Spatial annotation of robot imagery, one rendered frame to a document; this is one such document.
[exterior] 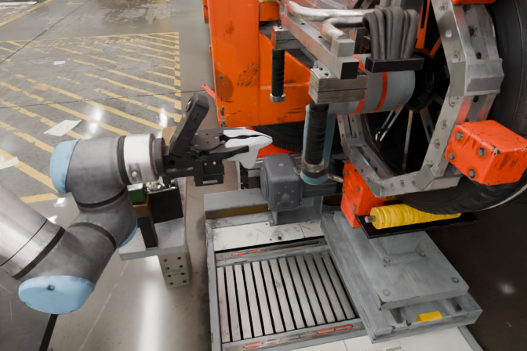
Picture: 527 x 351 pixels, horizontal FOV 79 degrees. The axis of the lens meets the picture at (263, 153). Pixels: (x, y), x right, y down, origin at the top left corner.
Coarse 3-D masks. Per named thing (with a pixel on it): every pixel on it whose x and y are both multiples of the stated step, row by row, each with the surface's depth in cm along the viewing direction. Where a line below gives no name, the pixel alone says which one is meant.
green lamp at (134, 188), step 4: (136, 184) 76; (140, 184) 76; (144, 184) 77; (128, 188) 75; (132, 188) 75; (136, 188) 75; (140, 188) 75; (144, 188) 76; (132, 192) 74; (136, 192) 75; (140, 192) 75; (144, 192) 76; (132, 196) 75; (136, 196) 75; (140, 196) 75; (144, 196) 76; (132, 200) 76; (136, 200) 76; (140, 200) 76; (144, 200) 76
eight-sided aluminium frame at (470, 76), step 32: (352, 0) 86; (448, 0) 53; (352, 32) 97; (448, 32) 54; (480, 32) 52; (448, 64) 54; (480, 64) 51; (448, 96) 55; (480, 96) 54; (352, 128) 103; (448, 128) 56; (352, 160) 96; (384, 192) 79
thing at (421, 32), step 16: (432, 16) 73; (432, 32) 74; (496, 32) 55; (416, 48) 78; (432, 48) 75; (496, 48) 55; (432, 64) 73; (416, 80) 85; (448, 80) 71; (416, 96) 86; (432, 96) 74; (384, 112) 103; (400, 112) 87; (416, 112) 81; (432, 112) 76; (368, 128) 102; (400, 128) 102; (416, 128) 84; (432, 128) 75; (384, 144) 98; (400, 144) 98; (416, 144) 98; (384, 160) 94; (400, 160) 92; (416, 160) 92
